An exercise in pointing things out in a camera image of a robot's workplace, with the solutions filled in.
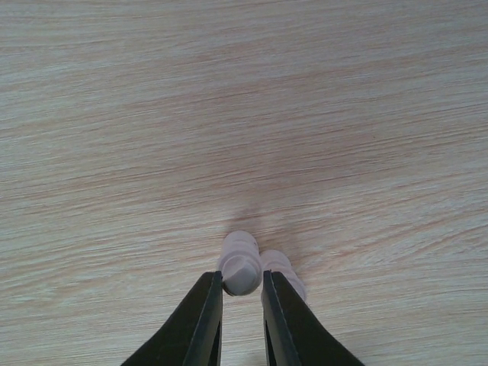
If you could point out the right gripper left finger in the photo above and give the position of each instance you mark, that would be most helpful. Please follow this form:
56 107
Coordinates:
192 335

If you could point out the light wooden chess piece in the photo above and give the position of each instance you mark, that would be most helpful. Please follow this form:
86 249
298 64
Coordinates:
240 263

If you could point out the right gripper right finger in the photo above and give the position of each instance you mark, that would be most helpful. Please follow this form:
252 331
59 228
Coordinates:
293 335

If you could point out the light chess piece beside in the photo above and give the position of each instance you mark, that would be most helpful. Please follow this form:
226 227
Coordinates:
276 261

